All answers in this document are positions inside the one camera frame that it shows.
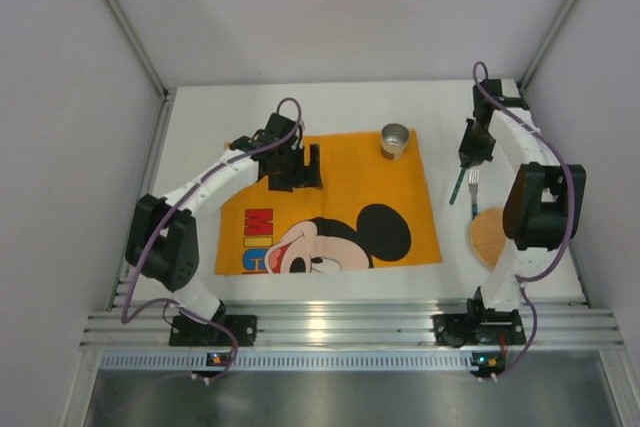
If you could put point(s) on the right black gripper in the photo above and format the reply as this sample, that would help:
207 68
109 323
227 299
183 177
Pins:
469 155

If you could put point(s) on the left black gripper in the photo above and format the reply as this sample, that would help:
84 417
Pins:
296 175

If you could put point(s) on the fork with teal handle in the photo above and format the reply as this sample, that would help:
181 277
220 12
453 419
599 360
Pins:
473 186

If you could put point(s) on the spoon with teal handle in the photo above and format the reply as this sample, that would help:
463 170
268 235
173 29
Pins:
457 185

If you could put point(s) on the orange Mickey Mouse placemat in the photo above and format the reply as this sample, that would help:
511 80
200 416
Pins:
371 212

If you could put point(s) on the metal cup with cork band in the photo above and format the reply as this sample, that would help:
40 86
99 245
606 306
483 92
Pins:
394 140

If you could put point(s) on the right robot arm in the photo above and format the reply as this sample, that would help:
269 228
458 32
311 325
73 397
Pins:
542 211

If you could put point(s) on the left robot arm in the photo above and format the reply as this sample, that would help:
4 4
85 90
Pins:
163 241

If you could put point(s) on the round woven coaster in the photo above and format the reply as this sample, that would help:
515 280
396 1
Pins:
487 236

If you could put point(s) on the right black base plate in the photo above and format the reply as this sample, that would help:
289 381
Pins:
459 330

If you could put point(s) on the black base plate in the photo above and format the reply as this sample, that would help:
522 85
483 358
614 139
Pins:
189 333
459 330

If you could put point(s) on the aluminium rail frame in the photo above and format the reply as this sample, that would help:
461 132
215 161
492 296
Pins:
340 324

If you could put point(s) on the perforated cable duct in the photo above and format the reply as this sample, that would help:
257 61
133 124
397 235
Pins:
298 361

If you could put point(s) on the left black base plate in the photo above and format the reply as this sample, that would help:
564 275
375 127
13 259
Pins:
189 333

